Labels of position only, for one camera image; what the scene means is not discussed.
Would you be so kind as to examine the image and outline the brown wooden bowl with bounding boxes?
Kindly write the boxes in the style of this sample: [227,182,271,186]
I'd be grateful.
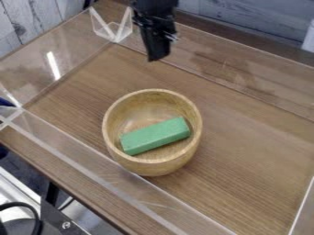
[102,89,202,176]

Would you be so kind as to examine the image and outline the black cable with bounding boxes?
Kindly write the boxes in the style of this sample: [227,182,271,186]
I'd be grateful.
[0,201,44,235]

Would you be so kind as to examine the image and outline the blue object at left edge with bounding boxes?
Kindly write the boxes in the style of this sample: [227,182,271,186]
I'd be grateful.
[0,97,15,107]

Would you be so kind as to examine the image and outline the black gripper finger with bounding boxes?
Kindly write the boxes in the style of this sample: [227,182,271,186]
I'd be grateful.
[140,18,176,62]

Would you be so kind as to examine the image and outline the green rectangular block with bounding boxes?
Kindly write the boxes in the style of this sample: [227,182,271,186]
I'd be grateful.
[120,117,191,155]

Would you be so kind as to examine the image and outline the black table leg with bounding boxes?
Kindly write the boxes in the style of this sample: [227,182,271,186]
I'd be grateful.
[45,183,60,207]

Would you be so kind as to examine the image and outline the clear acrylic tray walls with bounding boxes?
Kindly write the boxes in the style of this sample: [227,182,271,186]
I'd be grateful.
[0,2,314,235]

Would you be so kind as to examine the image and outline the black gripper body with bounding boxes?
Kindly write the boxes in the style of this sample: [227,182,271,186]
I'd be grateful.
[130,0,179,27]

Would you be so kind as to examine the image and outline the grey metal bracket with screw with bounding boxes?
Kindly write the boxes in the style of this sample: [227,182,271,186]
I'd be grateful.
[40,200,91,235]

